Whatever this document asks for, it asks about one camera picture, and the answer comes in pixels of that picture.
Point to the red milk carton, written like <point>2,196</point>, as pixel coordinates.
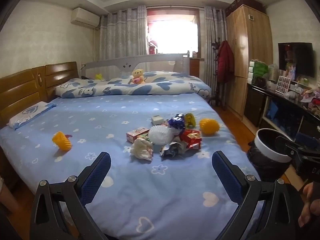
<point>136,134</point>

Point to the framed colour photo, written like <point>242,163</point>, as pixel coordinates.
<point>291,71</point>

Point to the silver foil wrapper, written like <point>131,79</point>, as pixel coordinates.
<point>172,151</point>

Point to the blue foil wrapper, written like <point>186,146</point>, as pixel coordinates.
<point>176,122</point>

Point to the white air conditioner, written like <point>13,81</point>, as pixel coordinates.
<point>85,17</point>

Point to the stack of green tissue packs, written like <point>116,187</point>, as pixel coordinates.
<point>258,70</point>

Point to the small white box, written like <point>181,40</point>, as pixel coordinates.
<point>157,120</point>

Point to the dark wooden coat rack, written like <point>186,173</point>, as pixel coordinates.
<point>215,52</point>

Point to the grey patterned curtain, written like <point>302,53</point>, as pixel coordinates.
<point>122,35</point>
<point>213,30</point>

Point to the blue heart print quilt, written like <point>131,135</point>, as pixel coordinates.
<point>155,86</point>

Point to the small yellow toy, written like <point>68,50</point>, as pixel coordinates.
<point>99,76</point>

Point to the white foam fruit net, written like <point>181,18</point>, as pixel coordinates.
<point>161,135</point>

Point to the dark suitcase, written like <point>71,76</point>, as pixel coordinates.
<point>245,3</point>

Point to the red jacket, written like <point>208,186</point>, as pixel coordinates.
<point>225,60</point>

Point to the black wall television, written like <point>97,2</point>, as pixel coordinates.
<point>303,57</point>

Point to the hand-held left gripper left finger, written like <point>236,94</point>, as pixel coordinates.
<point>96,177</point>

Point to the grey bed guard rail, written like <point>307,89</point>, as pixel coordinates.
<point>150,61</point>

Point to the wooden headboard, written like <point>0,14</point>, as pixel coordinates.
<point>22,90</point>

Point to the red snack packet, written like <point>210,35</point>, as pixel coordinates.
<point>191,138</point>

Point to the person's right hand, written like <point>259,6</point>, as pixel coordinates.
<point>306,215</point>

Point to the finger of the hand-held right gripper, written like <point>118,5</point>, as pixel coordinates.
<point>306,141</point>
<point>287,147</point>

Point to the black glossy sideboard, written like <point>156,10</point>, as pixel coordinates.
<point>257,105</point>

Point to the brown bedside cabinet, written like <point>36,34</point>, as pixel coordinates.
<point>196,67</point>

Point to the green milk carton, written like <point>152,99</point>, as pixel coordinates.
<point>190,120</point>

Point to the yellow foam fruit net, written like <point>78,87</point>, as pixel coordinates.
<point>209,126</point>
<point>62,141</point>

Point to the blue heart print pillow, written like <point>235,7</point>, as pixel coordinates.
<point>30,115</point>

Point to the blue flowered bedsheet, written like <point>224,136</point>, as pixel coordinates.
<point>105,115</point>

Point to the wooden wardrobe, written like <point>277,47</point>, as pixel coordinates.
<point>250,55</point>

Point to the window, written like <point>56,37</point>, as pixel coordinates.
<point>172,32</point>

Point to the white rimmed trash bin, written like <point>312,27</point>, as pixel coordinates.
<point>270,152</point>

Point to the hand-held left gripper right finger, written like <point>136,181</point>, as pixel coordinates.
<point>226,177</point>

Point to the yellow teddy bear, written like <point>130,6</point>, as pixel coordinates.
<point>137,76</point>

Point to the crumpled white wrapper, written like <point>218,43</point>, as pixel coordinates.
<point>141,148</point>

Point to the black white photo sheet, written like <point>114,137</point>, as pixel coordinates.
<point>283,85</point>

